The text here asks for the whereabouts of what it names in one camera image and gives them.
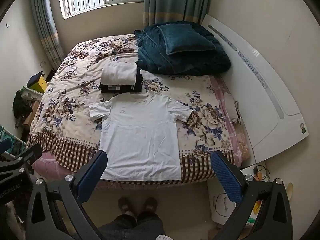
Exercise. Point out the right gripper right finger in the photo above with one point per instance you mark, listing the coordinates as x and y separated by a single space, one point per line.
274 220

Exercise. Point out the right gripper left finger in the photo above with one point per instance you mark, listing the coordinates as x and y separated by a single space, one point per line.
44 220

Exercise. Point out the white t-shirt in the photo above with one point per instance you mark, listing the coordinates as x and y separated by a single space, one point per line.
139 136

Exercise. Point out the dark clothes pile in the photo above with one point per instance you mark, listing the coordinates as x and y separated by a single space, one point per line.
20 107

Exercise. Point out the left slipper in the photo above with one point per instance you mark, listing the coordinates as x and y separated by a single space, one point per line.
124 205

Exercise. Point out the white paper bag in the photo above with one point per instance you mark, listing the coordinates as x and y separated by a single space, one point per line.
220 205

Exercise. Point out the floral bed blanket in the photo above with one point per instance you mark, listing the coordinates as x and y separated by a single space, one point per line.
85 59

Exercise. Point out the yellow box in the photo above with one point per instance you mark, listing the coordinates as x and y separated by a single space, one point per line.
37 83

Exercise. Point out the white headboard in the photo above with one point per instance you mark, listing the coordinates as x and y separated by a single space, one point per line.
269 114

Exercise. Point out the folded black garment stack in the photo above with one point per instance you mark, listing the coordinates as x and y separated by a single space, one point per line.
136 88

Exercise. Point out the folded white garment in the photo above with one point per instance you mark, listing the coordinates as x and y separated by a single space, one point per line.
118 73

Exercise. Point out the striped curtain left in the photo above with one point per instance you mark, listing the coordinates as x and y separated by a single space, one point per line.
47 31

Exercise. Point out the dark teal pillow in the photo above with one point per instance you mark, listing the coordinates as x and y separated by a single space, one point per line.
180 37

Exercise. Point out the teal curtain right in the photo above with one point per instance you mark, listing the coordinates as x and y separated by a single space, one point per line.
161 11

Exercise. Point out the teal wire basket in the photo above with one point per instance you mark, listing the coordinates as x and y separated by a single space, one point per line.
11 146

